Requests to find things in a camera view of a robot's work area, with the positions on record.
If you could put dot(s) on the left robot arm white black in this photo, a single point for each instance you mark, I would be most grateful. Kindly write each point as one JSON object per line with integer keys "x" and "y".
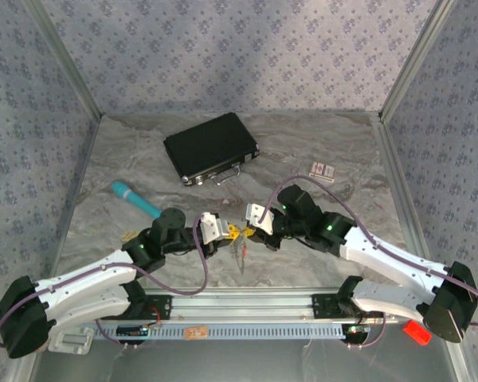
{"x": 103, "y": 280}

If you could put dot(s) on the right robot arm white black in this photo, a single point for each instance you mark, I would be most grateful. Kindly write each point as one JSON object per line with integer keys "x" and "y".
{"x": 390, "y": 258}

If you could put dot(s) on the playing card box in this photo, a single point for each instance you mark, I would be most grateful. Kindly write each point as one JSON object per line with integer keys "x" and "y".
{"x": 322, "y": 171}

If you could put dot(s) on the teal cylindrical microphone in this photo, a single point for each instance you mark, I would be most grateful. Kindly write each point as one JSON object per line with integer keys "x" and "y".
{"x": 129, "y": 195}

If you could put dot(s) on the orange label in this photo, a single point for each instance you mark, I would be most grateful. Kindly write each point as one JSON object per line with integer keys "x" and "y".
{"x": 196, "y": 332}

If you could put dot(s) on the small circuit board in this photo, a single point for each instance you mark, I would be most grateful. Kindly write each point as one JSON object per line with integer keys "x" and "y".
{"x": 133, "y": 331}
{"x": 356, "y": 330}

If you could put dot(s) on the red plastic block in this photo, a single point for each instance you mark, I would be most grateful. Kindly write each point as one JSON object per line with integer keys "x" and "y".
{"x": 416, "y": 336}

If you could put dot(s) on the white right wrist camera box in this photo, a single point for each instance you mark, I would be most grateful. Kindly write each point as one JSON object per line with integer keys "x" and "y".
{"x": 261, "y": 218}

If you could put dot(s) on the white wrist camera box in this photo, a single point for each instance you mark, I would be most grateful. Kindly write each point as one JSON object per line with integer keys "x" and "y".
{"x": 261, "y": 218}
{"x": 215, "y": 227}

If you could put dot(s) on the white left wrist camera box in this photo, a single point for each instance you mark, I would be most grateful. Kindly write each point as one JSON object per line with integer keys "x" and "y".
{"x": 215, "y": 227}

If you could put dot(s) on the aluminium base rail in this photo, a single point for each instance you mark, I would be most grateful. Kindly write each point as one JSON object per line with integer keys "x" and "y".
{"x": 239, "y": 306}

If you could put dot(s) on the aluminium table side rail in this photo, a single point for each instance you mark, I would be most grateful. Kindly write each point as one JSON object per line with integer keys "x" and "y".
{"x": 88, "y": 159}
{"x": 404, "y": 199}

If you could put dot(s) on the white plastic bracket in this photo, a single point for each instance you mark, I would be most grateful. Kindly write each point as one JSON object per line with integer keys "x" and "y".
{"x": 73, "y": 341}

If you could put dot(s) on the aluminium frame post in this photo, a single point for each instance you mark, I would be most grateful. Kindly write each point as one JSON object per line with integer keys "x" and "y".
{"x": 416, "y": 59}
{"x": 65, "y": 59}

